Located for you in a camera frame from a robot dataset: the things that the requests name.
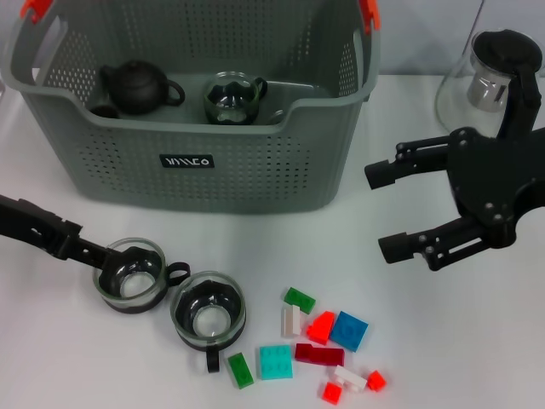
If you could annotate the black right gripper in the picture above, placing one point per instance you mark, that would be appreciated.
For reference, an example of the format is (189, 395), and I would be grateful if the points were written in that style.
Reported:
(489, 179)

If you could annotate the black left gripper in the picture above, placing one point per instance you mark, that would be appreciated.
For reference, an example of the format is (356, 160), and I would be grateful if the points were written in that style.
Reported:
(34, 226)

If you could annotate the grey perforated storage basket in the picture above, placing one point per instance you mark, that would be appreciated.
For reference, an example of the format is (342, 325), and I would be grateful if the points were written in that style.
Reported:
(127, 170)

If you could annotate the blue square brick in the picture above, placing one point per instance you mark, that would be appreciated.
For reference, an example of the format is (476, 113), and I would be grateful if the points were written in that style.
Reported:
(349, 330)

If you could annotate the green two-stud brick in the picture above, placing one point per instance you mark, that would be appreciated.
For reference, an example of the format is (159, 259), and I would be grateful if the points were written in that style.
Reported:
(241, 370)
(300, 299)

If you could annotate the orange sloped brick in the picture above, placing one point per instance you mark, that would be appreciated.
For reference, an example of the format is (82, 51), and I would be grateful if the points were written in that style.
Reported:
(321, 330)

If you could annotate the white plastic brick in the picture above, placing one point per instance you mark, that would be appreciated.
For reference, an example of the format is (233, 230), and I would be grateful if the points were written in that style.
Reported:
(349, 377)
(291, 321)

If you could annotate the dark red long brick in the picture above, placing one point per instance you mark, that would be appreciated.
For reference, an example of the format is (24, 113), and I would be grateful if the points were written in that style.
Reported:
(319, 354)

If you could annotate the small orange brick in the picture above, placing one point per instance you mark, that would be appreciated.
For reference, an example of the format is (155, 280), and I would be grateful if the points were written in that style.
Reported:
(333, 392)
(376, 380)

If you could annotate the dark clay teapot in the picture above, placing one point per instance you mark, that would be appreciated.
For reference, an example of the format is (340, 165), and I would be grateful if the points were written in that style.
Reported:
(136, 87)

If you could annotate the teal four-stud brick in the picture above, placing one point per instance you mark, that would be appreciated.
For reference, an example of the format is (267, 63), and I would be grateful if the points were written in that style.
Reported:
(277, 362)

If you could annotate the glass teapot black lid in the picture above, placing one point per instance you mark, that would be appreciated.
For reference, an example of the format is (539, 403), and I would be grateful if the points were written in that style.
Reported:
(506, 47)

